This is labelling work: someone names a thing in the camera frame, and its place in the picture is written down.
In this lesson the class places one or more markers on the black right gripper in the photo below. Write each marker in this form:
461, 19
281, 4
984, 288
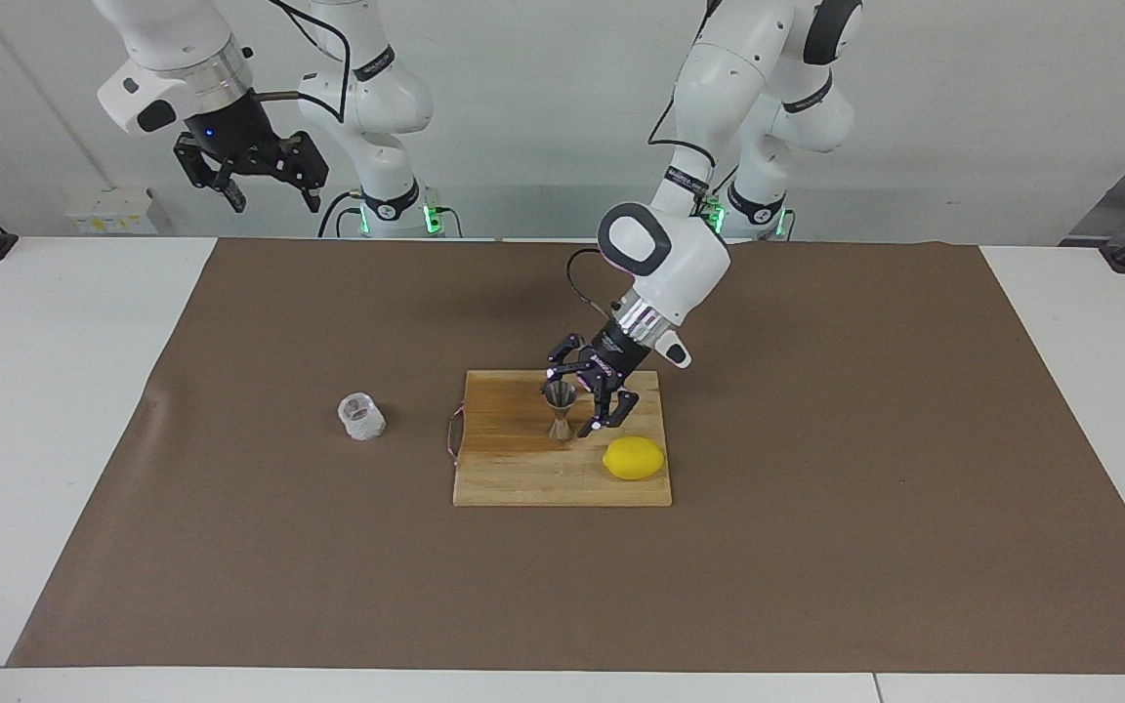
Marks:
235, 132

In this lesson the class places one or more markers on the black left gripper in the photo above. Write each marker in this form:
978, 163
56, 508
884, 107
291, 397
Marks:
616, 359

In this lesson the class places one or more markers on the steel double jigger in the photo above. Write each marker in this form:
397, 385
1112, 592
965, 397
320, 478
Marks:
561, 395

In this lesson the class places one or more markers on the clear plastic cup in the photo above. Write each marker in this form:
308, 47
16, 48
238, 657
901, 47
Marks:
362, 418

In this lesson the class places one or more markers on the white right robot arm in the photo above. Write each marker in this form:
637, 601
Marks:
377, 98

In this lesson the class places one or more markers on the yellow lemon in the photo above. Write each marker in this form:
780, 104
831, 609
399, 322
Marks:
634, 459

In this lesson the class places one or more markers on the wooden cutting board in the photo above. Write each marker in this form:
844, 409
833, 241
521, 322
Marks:
543, 478

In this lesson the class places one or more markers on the small white box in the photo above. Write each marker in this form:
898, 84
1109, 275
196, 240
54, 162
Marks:
108, 215

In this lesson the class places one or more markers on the brown paper table mat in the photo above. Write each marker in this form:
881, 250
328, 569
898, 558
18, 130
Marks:
328, 566

